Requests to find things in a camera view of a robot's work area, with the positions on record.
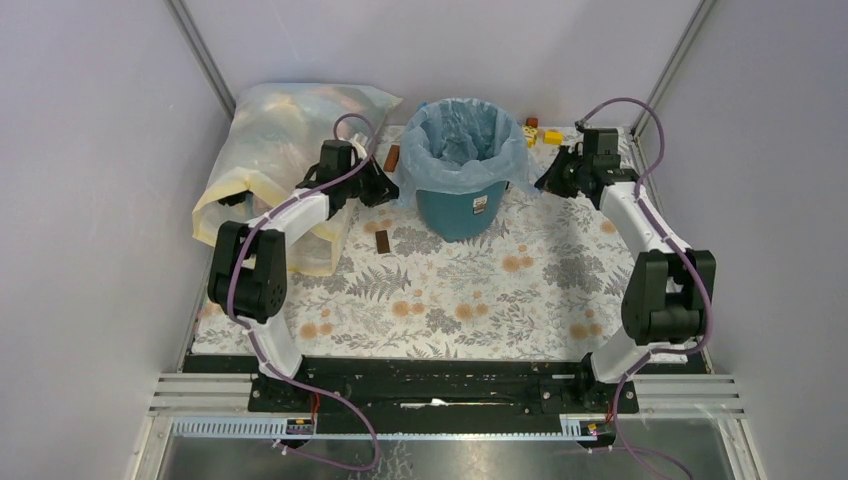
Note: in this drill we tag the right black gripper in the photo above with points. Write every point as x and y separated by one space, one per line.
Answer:
550 180

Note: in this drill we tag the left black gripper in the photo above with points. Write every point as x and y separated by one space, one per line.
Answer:
383 189

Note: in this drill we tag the light blue plastic trash bag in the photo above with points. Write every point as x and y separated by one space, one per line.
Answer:
460 146

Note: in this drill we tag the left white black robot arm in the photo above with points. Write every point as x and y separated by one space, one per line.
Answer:
248 275

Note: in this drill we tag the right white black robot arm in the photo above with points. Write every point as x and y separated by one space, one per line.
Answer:
667 304

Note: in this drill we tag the teal plastic trash bin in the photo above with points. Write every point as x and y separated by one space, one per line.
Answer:
456 217

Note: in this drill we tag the brown wooden block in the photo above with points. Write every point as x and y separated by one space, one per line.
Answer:
392 159

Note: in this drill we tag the yellow toy block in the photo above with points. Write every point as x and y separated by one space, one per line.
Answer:
553 137

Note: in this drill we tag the small dark brown block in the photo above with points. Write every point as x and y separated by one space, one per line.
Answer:
382 242

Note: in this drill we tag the floral patterned table mat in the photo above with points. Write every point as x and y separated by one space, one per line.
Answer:
544 281

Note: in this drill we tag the large translucent stuffed bag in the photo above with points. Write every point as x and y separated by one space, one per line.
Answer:
275 136

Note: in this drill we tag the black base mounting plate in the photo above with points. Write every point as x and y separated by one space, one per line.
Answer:
426 397

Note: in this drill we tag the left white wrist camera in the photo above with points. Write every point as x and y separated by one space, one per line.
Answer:
360 141

